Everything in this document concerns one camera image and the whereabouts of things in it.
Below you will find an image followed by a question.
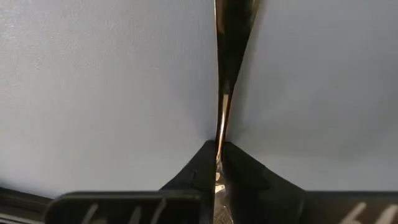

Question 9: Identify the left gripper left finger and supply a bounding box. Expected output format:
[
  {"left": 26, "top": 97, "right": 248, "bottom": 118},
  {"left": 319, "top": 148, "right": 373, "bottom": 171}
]
[{"left": 45, "top": 139, "right": 218, "bottom": 224}]

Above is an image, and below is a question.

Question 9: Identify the black aluminium frame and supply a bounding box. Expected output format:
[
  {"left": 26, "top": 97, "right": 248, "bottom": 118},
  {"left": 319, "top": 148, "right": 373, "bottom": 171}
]
[{"left": 0, "top": 185, "right": 54, "bottom": 224}]

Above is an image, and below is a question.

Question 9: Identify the black metal spoon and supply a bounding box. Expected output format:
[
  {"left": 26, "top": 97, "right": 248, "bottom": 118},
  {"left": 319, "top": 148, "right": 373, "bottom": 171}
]
[{"left": 213, "top": 0, "right": 261, "bottom": 224}]

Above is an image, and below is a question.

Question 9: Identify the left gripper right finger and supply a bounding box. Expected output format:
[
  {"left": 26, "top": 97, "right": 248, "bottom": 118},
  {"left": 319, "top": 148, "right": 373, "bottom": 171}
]
[{"left": 222, "top": 141, "right": 398, "bottom": 224}]

